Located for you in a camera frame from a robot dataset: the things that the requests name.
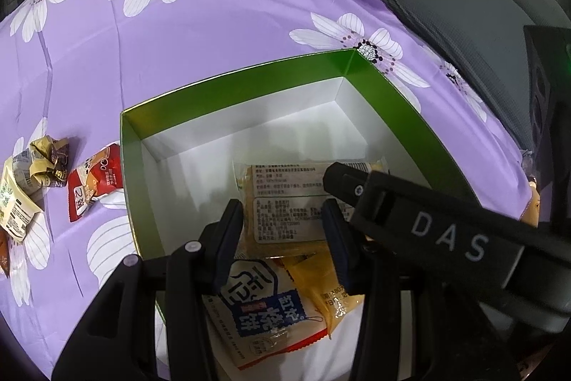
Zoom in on clear cracker pack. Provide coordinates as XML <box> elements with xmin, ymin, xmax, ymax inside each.
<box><xmin>232</xmin><ymin>155</ymin><xmax>389</xmax><ymax>261</ymax></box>

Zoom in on green cardboard box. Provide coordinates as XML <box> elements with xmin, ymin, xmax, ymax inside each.
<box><xmin>120</xmin><ymin>47</ymin><xmax>485</xmax><ymax>381</ymax></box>

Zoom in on glossy orange snack packet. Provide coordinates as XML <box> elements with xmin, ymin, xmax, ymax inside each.
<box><xmin>267</xmin><ymin>249</ymin><xmax>367</xmax><ymax>339</ymax></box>

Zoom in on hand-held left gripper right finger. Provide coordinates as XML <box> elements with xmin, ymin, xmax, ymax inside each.
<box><xmin>321</xmin><ymin>199</ymin><xmax>447</xmax><ymax>381</ymax></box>

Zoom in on brown triangular snack packet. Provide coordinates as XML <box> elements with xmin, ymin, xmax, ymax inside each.
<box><xmin>0</xmin><ymin>229</ymin><xmax>12</xmax><ymax>279</ymax></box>

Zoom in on orange plastic packet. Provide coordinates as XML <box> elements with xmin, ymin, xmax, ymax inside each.
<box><xmin>520</xmin><ymin>149</ymin><xmax>541</xmax><ymax>227</ymax></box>

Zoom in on purple floral bedsheet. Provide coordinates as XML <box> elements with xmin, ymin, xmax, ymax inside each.
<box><xmin>0</xmin><ymin>0</ymin><xmax>542</xmax><ymax>381</ymax></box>

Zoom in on pale green yellow snack packet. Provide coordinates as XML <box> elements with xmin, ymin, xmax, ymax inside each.
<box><xmin>0</xmin><ymin>153</ymin><xmax>45</xmax><ymax>241</ymax></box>

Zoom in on red snack packet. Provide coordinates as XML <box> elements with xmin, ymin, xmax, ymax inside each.
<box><xmin>68</xmin><ymin>144</ymin><xmax>123</xmax><ymax>223</ymax></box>

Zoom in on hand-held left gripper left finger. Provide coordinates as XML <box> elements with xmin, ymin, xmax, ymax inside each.
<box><xmin>51</xmin><ymin>199</ymin><xmax>244</xmax><ymax>381</ymax></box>

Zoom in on white blue biscuit packet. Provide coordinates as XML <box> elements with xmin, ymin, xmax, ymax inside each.
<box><xmin>202</xmin><ymin>258</ymin><xmax>331</xmax><ymax>372</ymax></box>

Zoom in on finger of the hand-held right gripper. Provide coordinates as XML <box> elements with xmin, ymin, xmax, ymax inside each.
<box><xmin>323</xmin><ymin>162</ymin><xmax>374</xmax><ymax>224</ymax></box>

